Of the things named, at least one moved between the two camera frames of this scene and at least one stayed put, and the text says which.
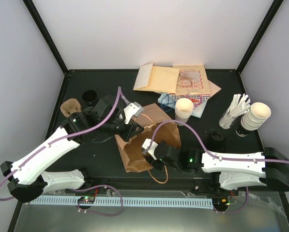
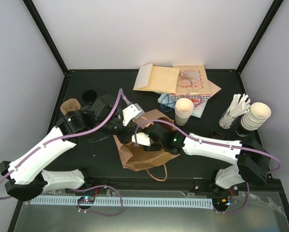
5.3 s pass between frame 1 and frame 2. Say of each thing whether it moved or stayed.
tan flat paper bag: stayed
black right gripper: moved
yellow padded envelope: stayed
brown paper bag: moved
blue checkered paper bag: stayed
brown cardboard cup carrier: stayed
